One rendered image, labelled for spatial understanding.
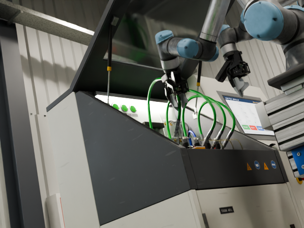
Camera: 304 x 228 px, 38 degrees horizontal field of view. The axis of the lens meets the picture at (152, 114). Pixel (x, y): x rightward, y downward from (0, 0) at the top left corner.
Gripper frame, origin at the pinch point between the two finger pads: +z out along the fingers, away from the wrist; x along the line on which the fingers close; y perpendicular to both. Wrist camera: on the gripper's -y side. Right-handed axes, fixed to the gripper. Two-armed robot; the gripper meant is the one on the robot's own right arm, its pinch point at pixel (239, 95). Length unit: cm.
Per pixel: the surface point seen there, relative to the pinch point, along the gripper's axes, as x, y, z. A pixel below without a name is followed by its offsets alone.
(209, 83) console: 34, -38, -29
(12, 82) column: 102, -396, -217
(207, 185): -37, -3, 41
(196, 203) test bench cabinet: -46, -3, 47
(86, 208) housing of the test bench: -47, -69, 31
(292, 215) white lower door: 16, -3, 57
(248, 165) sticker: -6.5, -3.0, 33.0
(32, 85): 163, -448, -246
